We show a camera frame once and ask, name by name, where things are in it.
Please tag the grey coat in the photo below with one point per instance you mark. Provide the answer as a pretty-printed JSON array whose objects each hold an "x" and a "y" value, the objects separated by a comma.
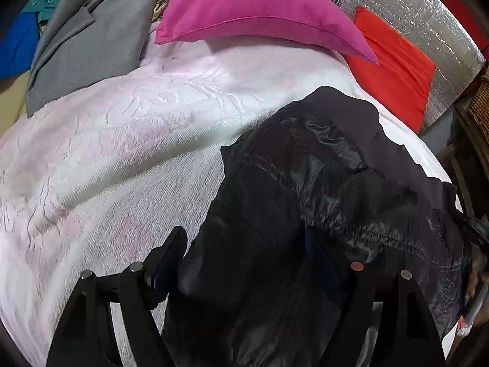
[{"x": 84, "y": 46}]

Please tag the black puffer jacket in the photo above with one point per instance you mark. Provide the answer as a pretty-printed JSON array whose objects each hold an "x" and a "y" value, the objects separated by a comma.
[{"x": 305, "y": 160}]

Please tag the magenta pillow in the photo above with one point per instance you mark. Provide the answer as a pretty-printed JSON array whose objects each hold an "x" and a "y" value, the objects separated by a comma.
[{"x": 248, "y": 0}]

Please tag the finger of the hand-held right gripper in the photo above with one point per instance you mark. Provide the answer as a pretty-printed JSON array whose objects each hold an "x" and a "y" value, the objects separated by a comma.
[{"x": 475, "y": 229}]

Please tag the silver foil insulation mat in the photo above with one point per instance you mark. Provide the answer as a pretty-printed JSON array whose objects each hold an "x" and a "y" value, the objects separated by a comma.
[{"x": 420, "y": 15}]

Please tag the white pink blanket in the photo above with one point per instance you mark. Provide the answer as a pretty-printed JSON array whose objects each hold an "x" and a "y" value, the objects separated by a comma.
[{"x": 114, "y": 141}]

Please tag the wooden table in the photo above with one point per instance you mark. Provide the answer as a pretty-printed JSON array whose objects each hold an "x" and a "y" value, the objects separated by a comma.
[{"x": 470, "y": 149}]

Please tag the blue jacket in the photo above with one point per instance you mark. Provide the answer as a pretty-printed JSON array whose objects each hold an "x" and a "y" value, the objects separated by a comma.
[{"x": 17, "y": 46}]

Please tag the red pillow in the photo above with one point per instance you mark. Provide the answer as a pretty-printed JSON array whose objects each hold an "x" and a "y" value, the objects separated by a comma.
[{"x": 393, "y": 68}]

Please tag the yellow patterned cloth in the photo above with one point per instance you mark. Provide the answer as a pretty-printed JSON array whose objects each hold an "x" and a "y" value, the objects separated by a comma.
[{"x": 160, "y": 7}]

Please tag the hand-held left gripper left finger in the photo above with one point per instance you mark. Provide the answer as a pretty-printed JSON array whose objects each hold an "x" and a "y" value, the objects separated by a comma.
[{"x": 168, "y": 260}]

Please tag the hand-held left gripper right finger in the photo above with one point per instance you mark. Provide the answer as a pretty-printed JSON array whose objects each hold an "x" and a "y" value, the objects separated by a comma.
[{"x": 321, "y": 263}]

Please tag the wicker basket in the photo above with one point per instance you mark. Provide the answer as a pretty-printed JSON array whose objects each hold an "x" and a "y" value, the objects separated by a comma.
[{"x": 481, "y": 103}]

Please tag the cream sofa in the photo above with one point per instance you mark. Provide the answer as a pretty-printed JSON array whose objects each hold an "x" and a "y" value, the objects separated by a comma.
[{"x": 13, "y": 82}]

